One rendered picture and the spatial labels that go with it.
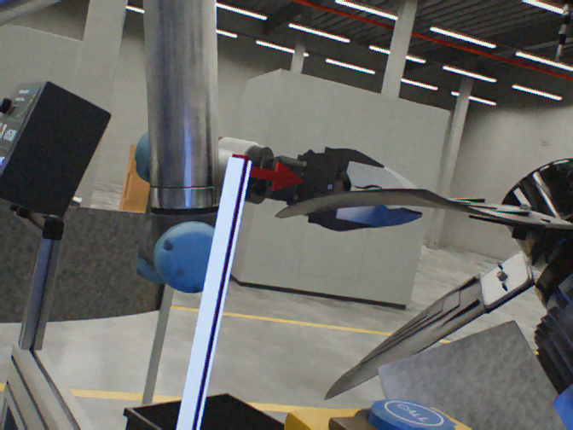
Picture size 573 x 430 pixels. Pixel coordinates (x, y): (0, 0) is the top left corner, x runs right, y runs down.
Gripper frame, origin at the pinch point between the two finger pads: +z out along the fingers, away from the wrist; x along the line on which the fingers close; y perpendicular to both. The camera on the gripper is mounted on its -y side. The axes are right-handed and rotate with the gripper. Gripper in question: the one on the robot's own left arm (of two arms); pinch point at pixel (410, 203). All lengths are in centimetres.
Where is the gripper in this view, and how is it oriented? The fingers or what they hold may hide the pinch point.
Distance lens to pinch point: 72.8
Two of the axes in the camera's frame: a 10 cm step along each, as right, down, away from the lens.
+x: -2.3, 9.7, -0.5
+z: 9.1, 2.0, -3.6
